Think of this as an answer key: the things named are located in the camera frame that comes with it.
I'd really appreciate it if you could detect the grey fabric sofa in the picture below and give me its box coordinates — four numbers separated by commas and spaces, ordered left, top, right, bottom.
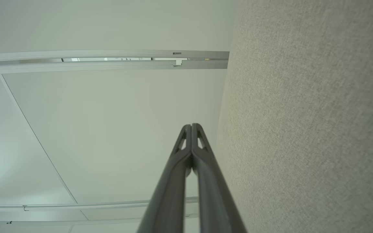
215, 0, 373, 233

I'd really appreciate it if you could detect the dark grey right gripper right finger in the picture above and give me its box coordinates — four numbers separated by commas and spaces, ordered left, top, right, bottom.
192, 123, 248, 233

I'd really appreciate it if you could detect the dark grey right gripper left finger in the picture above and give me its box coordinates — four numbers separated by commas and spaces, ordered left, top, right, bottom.
137, 124, 192, 233

